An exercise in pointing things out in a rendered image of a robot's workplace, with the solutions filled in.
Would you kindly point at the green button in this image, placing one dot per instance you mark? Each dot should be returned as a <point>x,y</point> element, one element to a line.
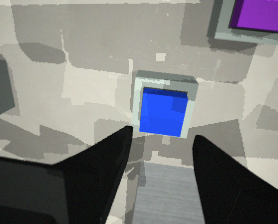
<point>6,95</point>

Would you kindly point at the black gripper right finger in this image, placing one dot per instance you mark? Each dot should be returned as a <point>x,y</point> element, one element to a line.
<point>230,193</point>

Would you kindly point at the purple button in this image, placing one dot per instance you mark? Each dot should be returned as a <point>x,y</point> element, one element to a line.
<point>254,21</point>

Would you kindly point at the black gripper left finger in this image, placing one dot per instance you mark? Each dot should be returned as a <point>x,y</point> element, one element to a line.
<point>78,190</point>

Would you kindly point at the blue button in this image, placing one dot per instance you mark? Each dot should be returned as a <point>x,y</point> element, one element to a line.
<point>163,103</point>

